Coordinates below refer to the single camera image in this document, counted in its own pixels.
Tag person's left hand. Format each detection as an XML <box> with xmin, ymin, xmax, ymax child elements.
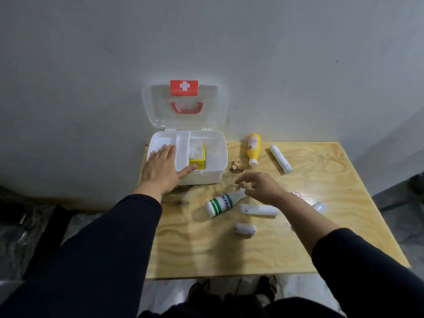
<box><xmin>140</xmin><ymin>144</ymin><xmax>198</xmax><ymax>196</ymax></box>

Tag person's right hand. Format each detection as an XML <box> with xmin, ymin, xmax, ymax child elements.
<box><xmin>234</xmin><ymin>172</ymin><xmax>287</xmax><ymax>206</ymax></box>

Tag long white gauze roll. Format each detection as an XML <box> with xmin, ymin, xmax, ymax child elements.
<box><xmin>269</xmin><ymin>144</ymin><xmax>293</xmax><ymax>174</ymax></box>

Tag green yellow medicine box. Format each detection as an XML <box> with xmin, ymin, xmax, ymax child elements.
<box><xmin>189</xmin><ymin>145</ymin><xmax>206</xmax><ymax>170</ymax></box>

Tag yellow bottle white cap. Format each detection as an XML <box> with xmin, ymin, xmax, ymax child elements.
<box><xmin>247</xmin><ymin>134</ymin><xmax>261</xmax><ymax>167</ymax></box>

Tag short white gauze roll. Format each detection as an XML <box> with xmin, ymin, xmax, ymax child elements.
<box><xmin>233</xmin><ymin>223</ymin><xmax>257</xmax><ymax>236</ymax></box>

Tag white bottle green stripes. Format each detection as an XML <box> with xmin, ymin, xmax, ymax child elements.
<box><xmin>204</xmin><ymin>188</ymin><xmax>248</xmax><ymax>218</ymax></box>

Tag white first aid box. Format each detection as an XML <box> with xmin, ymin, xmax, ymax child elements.
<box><xmin>141</xmin><ymin>76</ymin><xmax>229</xmax><ymax>186</ymax></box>

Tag person's left forearm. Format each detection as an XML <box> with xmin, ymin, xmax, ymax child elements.
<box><xmin>0</xmin><ymin>183</ymin><xmax>165</xmax><ymax>318</ymax></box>

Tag person's right forearm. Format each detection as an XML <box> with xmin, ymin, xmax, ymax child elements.
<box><xmin>275</xmin><ymin>192</ymin><xmax>424</xmax><ymax>318</ymax></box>

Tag person's right black sandal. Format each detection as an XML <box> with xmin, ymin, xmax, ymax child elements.
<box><xmin>257</xmin><ymin>275</ymin><xmax>278</xmax><ymax>302</ymax></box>

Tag person's black sandal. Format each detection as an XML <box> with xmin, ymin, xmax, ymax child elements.
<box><xmin>257</xmin><ymin>275</ymin><xmax>278</xmax><ymax>302</ymax></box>
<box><xmin>187</xmin><ymin>279</ymin><xmax>211</xmax><ymax>303</ymax></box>

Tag person's left black sandal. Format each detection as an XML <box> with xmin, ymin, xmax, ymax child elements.
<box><xmin>187</xmin><ymin>279</ymin><xmax>211</xmax><ymax>303</ymax></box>

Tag person's dark clothing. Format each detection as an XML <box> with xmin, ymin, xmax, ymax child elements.
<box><xmin>139</xmin><ymin>293</ymin><xmax>345</xmax><ymax>318</ymax></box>

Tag wooden table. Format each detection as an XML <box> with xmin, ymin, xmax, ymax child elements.
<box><xmin>144</xmin><ymin>141</ymin><xmax>411</xmax><ymax>280</ymax></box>

